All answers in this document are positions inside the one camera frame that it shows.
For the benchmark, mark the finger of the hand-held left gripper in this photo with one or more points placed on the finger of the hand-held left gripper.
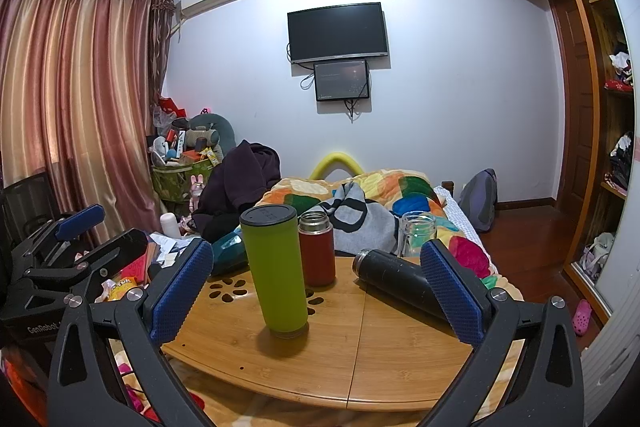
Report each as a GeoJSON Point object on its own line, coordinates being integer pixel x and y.
{"type": "Point", "coordinates": [117, 247]}
{"type": "Point", "coordinates": [80, 217]}

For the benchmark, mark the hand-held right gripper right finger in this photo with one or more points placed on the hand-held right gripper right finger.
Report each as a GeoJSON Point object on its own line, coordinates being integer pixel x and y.
{"type": "Point", "coordinates": [452, 292]}

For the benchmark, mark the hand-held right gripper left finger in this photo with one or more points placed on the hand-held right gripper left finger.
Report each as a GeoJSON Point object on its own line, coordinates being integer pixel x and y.
{"type": "Point", "coordinates": [180, 292]}

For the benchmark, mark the green cup with black lid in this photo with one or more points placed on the green cup with black lid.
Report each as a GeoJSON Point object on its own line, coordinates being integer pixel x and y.
{"type": "Point", "coordinates": [275, 272]}

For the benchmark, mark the yellow snack packet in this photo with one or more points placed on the yellow snack packet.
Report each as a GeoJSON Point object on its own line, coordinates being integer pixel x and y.
{"type": "Point", "coordinates": [122, 289]}

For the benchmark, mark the white papers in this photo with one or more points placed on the white papers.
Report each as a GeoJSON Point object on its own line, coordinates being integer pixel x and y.
{"type": "Point", "coordinates": [167, 247]}

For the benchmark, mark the black mesh chair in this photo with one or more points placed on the black mesh chair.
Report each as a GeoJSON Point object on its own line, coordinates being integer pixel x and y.
{"type": "Point", "coordinates": [30, 202]}

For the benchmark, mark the small white bottle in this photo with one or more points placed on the small white bottle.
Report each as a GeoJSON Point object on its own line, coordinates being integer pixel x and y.
{"type": "Point", "coordinates": [170, 226]}

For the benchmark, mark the black thermos bottle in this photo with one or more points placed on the black thermos bottle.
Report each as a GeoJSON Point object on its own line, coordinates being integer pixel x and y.
{"type": "Point", "coordinates": [395, 279]}

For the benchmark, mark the teal plastic bag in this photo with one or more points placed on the teal plastic bag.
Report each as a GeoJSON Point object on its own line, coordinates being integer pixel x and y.
{"type": "Point", "coordinates": [227, 252]}

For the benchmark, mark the clear glass jar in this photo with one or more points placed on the clear glass jar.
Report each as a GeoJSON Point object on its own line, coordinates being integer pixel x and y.
{"type": "Point", "coordinates": [417, 237]}

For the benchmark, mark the red cloth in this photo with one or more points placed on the red cloth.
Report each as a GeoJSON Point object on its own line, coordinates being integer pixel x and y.
{"type": "Point", "coordinates": [22, 377]}

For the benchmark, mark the green storage basket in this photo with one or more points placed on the green storage basket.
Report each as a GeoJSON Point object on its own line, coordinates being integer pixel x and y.
{"type": "Point", "coordinates": [172, 179]}

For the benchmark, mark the grey backpack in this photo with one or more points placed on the grey backpack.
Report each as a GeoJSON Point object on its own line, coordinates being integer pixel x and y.
{"type": "Point", "coordinates": [480, 202]}

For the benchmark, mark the pink bunny toy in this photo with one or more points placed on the pink bunny toy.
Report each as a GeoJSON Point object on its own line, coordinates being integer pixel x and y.
{"type": "Point", "coordinates": [197, 192]}

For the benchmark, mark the grey and black sweater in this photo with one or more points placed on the grey and black sweater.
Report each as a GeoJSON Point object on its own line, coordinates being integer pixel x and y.
{"type": "Point", "coordinates": [365, 227]}

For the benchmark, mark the colourful patchwork blanket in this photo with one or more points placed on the colourful patchwork blanket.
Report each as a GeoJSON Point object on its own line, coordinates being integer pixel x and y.
{"type": "Point", "coordinates": [400, 189]}

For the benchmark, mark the bamboo folding bed table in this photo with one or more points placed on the bamboo folding bed table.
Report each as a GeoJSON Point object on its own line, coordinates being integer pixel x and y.
{"type": "Point", "coordinates": [350, 357]}

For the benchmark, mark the dark purple jacket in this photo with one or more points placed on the dark purple jacket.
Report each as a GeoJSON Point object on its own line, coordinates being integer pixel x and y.
{"type": "Point", "coordinates": [240, 182]}

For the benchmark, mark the pink slipper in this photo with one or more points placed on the pink slipper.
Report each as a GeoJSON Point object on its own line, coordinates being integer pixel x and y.
{"type": "Point", "coordinates": [582, 318]}

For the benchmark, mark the pink striped curtain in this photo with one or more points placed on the pink striped curtain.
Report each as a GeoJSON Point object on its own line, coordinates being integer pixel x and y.
{"type": "Point", "coordinates": [75, 82]}

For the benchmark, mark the red thermos bottle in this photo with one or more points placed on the red thermos bottle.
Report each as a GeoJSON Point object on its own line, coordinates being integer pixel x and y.
{"type": "Point", "coordinates": [317, 257]}

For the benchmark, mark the red bag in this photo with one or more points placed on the red bag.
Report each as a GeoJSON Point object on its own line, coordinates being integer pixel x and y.
{"type": "Point", "coordinates": [170, 107]}

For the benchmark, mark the grey plush toy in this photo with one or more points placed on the grey plush toy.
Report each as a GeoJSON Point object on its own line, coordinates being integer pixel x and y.
{"type": "Point", "coordinates": [205, 132]}

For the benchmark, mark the pale handbag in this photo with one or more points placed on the pale handbag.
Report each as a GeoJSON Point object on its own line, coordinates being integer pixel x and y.
{"type": "Point", "coordinates": [598, 252]}

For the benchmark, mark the yellow foam tube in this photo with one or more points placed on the yellow foam tube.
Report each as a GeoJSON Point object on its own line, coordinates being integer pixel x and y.
{"type": "Point", "coordinates": [336, 155]}

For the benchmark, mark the wooden door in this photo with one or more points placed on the wooden door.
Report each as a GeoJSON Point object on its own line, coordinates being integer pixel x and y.
{"type": "Point", "coordinates": [575, 107]}

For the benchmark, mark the wooden wardrobe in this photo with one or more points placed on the wooden wardrobe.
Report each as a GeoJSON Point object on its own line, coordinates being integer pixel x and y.
{"type": "Point", "coordinates": [607, 27]}

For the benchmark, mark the small black wall monitor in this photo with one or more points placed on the small black wall monitor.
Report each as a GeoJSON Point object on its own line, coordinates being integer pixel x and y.
{"type": "Point", "coordinates": [342, 81]}

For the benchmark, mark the black wall television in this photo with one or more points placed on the black wall television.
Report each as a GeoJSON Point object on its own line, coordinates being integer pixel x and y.
{"type": "Point", "coordinates": [337, 32]}

